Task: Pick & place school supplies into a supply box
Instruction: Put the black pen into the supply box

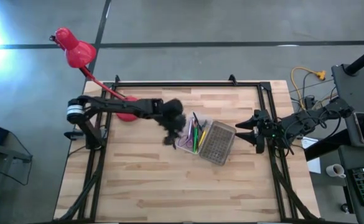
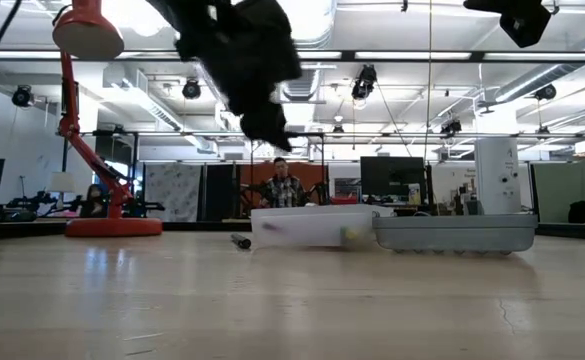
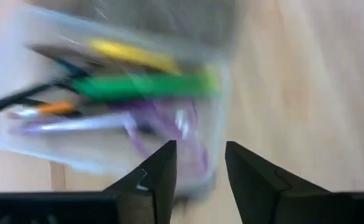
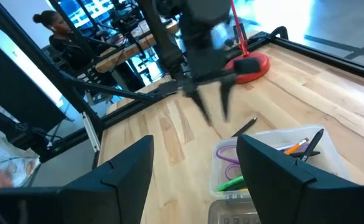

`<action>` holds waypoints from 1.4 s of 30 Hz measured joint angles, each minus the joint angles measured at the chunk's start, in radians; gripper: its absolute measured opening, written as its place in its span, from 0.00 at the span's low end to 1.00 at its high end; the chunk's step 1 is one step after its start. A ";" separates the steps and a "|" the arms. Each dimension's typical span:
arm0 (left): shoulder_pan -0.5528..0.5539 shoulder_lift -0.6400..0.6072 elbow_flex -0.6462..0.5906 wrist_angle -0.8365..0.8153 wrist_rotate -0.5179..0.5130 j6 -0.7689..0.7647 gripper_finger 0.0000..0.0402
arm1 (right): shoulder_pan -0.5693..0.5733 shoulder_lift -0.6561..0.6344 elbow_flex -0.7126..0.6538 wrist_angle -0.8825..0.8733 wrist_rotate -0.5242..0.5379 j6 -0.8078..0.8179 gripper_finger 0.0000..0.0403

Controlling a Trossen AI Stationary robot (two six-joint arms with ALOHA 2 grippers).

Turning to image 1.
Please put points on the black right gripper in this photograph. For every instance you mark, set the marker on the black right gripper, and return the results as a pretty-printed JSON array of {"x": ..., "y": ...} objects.
[{"x": 267, "y": 124}]

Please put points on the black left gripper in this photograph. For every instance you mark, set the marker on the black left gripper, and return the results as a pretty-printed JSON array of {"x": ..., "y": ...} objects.
[{"x": 172, "y": 116}]

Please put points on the purple scissors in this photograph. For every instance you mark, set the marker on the purple scissors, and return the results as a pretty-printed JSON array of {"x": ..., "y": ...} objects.
[{"x": 185, "y": 140}]

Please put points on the clear plastic supply box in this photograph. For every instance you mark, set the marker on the clear plastic supply box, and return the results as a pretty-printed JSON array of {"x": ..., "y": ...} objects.
[{"x": 184, "y": 149}]

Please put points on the green pen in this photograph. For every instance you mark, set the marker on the green pen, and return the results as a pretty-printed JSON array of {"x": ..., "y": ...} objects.
[{"x": 195, "y": 138}]

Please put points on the yellow pen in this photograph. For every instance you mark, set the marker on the yellow pen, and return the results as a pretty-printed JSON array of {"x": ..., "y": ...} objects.
[{"x": 202, "y": 139}]

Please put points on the clear plastic box lid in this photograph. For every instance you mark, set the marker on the clear plastic box lid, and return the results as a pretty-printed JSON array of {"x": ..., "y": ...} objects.
[{"x": 217, "y": 143}]

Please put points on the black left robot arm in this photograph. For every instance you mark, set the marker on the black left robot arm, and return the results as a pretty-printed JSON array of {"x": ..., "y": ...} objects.
[{"x": 122, "y": 107}]

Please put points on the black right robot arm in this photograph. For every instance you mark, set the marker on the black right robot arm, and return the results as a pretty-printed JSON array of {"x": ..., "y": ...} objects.
[{"x": 303, "y": 123}]

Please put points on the white paper sheet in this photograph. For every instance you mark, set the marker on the white paper sheet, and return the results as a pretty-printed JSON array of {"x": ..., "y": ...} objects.
[{"x": 314, "y": 165}]

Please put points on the white mug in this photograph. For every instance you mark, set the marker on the white mug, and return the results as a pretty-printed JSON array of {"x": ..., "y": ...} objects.
[{"x": 334, "y": 170}]

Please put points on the red desk lamp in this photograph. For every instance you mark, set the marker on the red desk lamp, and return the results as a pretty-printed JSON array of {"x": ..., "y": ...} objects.
[{"x": 76, "y": 51}]

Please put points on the black pole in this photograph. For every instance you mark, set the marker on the black pole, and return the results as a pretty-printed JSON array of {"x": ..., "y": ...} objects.
[{"x": 363, "y": 59}]

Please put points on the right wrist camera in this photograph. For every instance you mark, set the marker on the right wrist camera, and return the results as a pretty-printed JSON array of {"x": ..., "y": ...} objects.
[{"x": 260, "y": 145}]

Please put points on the black aluminium table frame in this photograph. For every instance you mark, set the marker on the black aluminium table frame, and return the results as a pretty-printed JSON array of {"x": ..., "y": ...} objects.
[{"x": 184, "y": 84}]

